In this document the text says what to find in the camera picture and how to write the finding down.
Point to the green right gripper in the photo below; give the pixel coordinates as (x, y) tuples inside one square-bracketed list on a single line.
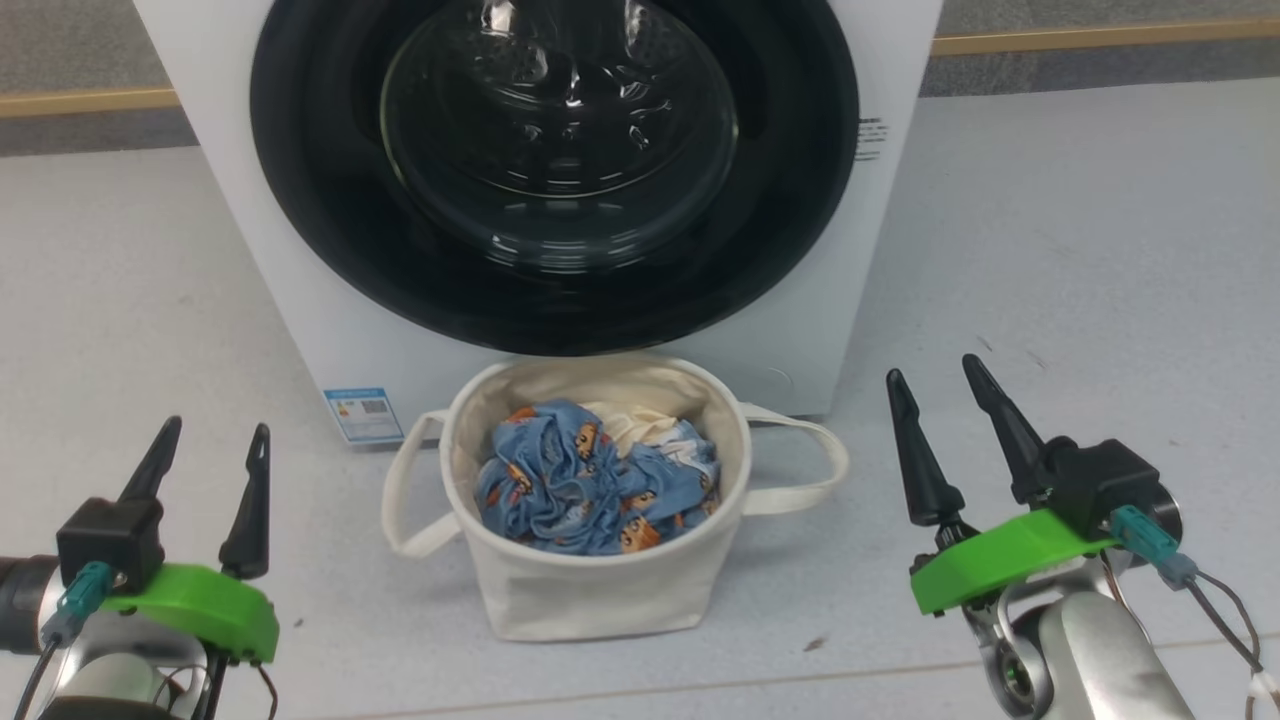
[(1000, 560)]

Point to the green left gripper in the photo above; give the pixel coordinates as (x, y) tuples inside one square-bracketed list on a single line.
[(210, 605)]

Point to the cream plain garment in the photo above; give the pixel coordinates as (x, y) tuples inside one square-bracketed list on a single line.
[(630, 420)]

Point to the black round glass washer door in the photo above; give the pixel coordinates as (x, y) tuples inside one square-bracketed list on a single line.
[(560, 140)]

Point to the white front-load washing machine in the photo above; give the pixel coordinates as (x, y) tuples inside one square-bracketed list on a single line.
[(300, 330)]

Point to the cream canvas laundry basket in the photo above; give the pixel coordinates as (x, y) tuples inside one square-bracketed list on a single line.
[(590, 590)]

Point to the blue energy label sticker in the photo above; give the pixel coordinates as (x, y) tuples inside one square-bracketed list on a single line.
[(363, 415)]

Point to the wooden baseboard strip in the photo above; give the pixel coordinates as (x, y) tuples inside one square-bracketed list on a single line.
[(80, 101), (1100, 37)]

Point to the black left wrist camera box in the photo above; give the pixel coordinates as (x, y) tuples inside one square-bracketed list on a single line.
[(110, 540)]

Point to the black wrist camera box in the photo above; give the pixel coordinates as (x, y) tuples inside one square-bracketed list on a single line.
[(110, 540), (1105, 480)]

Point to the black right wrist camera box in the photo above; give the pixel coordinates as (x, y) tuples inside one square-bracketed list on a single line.
[(1105, 480)]

